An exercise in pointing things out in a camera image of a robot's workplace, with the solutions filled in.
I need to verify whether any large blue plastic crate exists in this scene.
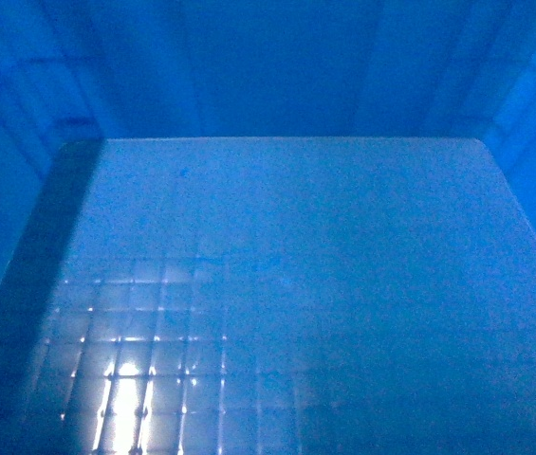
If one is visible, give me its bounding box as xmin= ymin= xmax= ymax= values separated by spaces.
xmin=0 ymin=1 xmax=536 ymax=454

